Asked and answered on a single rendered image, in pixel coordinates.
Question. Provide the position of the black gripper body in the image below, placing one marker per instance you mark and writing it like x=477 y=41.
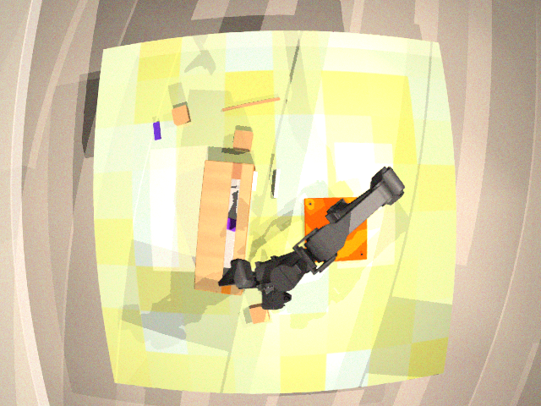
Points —
x=243 y=275

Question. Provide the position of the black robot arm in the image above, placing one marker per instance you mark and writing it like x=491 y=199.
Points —
x=323 y=244

